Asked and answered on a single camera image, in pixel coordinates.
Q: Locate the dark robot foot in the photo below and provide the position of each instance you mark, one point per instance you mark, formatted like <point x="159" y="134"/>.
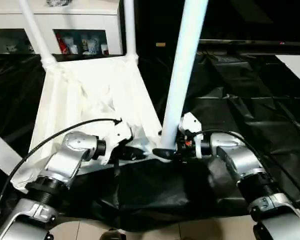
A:
<point x="112" y="235"/>

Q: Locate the small yellow label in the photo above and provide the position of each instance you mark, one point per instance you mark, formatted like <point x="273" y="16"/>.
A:
<point x="160" y="44"/>

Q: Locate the black work mat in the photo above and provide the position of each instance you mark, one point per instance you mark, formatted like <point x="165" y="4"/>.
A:
<point x="240" y="112"/>

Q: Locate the white glass-door cabinet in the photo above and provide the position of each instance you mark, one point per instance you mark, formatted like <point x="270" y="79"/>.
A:
<point x="77" y="17"/>

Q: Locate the white plastic table top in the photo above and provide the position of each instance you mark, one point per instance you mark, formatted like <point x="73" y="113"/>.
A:
<point x="90" y="95"/>

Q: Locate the red packet behind glass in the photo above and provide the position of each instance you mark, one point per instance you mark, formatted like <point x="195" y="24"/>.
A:
<point x="61" y="46"/>

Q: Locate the flat white sheet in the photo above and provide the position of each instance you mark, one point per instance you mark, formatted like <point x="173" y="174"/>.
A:
<point x="295" y="70"/>

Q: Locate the white bottle behind glass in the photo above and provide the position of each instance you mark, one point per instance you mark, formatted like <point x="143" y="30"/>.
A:
<point x="73" y="49"/>

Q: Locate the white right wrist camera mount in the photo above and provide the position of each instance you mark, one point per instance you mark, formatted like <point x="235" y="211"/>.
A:
<point x="192" y="125"/>

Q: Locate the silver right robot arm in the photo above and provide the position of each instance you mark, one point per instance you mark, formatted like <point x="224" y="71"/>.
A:
<point x="240" y="157"/>

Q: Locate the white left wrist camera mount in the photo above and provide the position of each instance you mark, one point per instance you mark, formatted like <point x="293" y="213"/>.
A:
<point x="117" y="136"/>

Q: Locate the white jar behind glass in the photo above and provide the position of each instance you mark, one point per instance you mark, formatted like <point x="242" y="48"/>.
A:
<point x="104" y="50"/>

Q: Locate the white plastic table leg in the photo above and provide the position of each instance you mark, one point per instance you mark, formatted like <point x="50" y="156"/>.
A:
<point x="185" y="62"/>
<point x="130" y="30"/>
<point x="35" y="30"/>
<point x="0" y="150"/>

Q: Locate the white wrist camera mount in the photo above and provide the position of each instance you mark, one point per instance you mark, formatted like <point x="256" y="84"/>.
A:
<point x="192" y="125"/>
<point x="117" y="136"/>

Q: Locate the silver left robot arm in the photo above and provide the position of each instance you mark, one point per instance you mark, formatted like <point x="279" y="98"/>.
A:
<point x="65" y="157"/>

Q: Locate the patterned bowl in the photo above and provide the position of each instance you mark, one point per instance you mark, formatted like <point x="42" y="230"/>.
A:
<point x="58" y="2"/>

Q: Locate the long black bar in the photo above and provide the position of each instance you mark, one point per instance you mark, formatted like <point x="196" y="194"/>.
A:
<point x="255" y="45"/>

